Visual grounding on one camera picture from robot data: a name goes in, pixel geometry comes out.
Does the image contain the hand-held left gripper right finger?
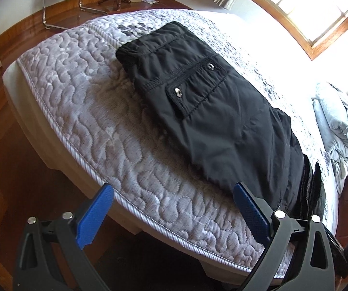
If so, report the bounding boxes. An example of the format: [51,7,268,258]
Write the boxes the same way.
[232,181,336,291]

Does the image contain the wooden framed window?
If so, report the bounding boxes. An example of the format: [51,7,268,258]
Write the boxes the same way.
[242,0,348,61]

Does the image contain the bed with quilted grey bedspread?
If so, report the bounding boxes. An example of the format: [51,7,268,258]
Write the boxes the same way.
[2,8,348,285]

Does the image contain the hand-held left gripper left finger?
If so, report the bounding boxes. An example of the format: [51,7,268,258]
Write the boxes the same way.
[13,183,114,291]

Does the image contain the folded grey duvet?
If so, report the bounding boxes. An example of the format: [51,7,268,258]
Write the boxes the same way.
[312,82,348,170]

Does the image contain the crumpled grey cloth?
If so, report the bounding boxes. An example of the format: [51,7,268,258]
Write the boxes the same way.
[328,154,348,193]

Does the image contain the black pants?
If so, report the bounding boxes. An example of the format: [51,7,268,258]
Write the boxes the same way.
[115,21,326,219]

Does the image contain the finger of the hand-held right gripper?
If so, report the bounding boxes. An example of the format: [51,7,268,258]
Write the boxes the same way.
[325,230,348,279]

